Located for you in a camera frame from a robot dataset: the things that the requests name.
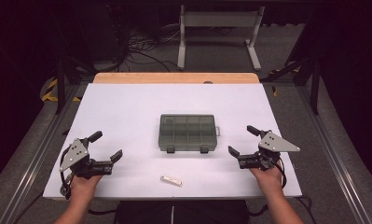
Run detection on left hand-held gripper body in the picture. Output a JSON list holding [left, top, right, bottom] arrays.
[[59, 138, 115, 180]]

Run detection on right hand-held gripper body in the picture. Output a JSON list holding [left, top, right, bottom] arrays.
[[238, 130, 301, 172]]

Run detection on grey translucent compartment box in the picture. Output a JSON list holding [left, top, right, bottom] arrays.
[[158, 113, 221, 154]]

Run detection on small white bar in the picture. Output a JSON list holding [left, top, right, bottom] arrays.
[[159, 175, 184, 188]]

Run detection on person's left hand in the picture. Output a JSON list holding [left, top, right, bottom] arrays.
[[69, 174, 103, 203]]

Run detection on person's right hand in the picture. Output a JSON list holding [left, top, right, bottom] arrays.
[[249, 161, 284, 197]]

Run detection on white table mat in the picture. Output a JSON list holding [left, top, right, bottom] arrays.
[[43, 82, 303, 200]]

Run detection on black metal stand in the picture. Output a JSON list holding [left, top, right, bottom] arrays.
[[261, 57, 322, 116], [54, 55, 98, 115]]

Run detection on yellow black floor tape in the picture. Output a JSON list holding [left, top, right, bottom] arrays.
[[269, 66, 300, 77], [41, 77, 82, 103]]

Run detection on person's black clothing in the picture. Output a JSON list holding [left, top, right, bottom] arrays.
[[115, 200, 251, 224]]

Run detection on wooden table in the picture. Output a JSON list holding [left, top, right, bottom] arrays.
[[92, 72, 261, 84]]

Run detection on white metal stand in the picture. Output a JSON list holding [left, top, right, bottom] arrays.
[[177, 4, 266, 72]]

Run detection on left hand-held gripper cable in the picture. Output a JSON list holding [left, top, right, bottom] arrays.
[[59, 146, 75, 200]]

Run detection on hand-held gripper cable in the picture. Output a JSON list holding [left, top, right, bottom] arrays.
[[272, 155, 288, 189], [59, 146, 75, 200]]

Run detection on right hand-held gripper cable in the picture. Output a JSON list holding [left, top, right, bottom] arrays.
[[272, 155, 288, 189]]

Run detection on aluminium rail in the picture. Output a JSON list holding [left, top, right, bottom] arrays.
[[295, 84, 372, 224], [0, 83, 82, 224]]

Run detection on bundle of black floor cables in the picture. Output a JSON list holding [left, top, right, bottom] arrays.
[[117, 29, 182, 73]]

